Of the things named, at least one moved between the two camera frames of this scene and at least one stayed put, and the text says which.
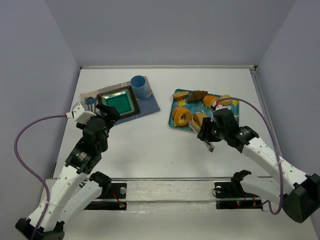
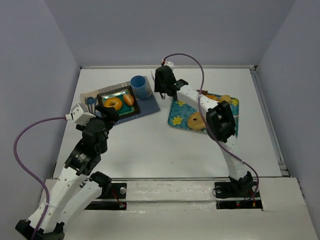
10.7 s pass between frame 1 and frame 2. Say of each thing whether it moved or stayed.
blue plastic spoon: stayed
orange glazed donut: moved
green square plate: stayed
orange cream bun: moved
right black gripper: moved
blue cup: stayed
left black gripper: stayed
